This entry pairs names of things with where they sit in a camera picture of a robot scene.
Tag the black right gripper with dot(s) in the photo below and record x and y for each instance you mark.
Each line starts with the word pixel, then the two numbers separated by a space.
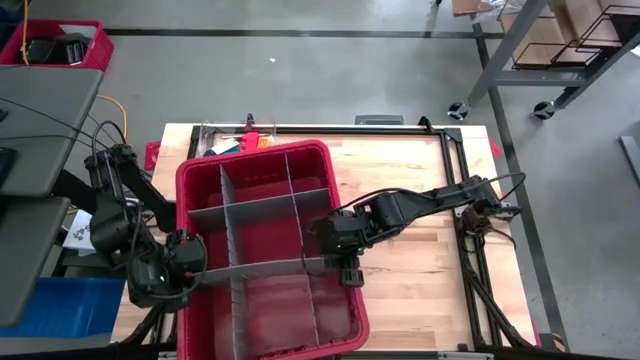
pixel 340 232

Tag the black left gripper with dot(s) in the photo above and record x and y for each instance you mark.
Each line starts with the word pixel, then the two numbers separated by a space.
pixel 187 260

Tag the large red plastic bin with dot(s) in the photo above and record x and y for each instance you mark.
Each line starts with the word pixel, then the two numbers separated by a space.
pixel 270 310

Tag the white block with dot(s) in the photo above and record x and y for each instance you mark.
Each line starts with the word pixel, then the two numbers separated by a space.
pixel 225 146

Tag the clear plastic bag with items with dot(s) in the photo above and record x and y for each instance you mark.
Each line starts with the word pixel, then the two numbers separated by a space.
pixel 210 135

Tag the red block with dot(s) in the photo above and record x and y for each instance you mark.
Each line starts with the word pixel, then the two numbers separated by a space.
pixel 250 141

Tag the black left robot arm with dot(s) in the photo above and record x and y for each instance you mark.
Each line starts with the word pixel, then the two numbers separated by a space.
pixel 115 220

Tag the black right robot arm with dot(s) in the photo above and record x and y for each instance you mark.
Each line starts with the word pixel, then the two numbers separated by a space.
pixel 430 200

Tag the black floor stand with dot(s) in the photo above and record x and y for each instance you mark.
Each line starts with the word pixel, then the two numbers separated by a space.
pixel 85 262

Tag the white paper with logo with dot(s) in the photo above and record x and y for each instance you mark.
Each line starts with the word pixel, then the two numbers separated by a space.
pixel 80 232

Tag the red clamp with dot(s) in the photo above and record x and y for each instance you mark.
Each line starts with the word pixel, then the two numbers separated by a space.
pixel 536 334
pixel 151 155
pixel 495 148

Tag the black desk support bar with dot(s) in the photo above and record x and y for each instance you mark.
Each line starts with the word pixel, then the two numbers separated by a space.
pixel 75 192

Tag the blue plastic bin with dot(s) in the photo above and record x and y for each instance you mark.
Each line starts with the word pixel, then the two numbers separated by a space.
pixel 65 310

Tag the yellow block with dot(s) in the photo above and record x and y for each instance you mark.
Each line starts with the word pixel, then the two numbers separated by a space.
pixel 265 142

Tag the grey desk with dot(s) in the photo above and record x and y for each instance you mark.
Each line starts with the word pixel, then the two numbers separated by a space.
pixel 45 125

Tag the black caster wheel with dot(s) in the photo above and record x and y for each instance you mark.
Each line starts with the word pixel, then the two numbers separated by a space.
pixel 544 110
pixel 458 111

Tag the black device on desk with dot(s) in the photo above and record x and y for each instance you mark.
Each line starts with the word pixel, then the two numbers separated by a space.
pixel 6 167

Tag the small red basket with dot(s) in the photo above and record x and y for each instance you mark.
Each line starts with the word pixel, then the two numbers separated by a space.
pixel 102 50

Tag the black device in basket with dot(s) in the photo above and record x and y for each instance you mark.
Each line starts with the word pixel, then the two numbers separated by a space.
pixel 65 50

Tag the white paper sheet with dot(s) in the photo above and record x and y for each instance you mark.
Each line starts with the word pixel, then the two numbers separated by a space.
pixel 80 31

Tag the grey metal cart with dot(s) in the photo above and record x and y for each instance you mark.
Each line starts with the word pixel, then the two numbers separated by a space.
pixel 530 77

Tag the small cardboard box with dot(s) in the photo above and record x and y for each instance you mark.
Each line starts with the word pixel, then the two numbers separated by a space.
pixel 470 6

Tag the grey metal bar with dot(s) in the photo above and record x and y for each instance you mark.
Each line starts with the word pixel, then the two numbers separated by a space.
pixel 631 160

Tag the large cardboard box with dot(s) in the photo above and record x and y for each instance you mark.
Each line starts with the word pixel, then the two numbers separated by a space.
pixel 530 30

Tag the silver metal bracket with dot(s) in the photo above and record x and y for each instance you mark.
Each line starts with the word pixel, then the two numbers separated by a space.
pixel 465 356
pixel 167 355

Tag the black aluminium frame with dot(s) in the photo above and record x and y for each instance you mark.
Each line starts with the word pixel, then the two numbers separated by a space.
pixel 400 131

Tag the grey mount plate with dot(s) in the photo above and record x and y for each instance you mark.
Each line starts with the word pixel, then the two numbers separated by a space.
pixel 378 120

